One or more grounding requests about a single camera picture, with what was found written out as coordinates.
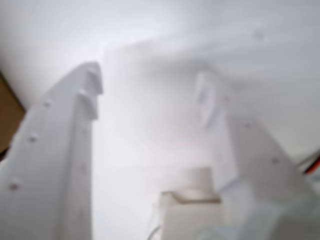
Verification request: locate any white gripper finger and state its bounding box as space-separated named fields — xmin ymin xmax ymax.
xmin=194 ymin=71 xmax=316 ymax=201
xmin=0 ymin=61 xmax=105 ymax=240

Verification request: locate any brown cardboard box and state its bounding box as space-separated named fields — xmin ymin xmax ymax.
xmin=0 ymin=69 xmax=27 ymax=161

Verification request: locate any red black servo cable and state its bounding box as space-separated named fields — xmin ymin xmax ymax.
xmin=297 ymin=152 xmax=320 ymax=176

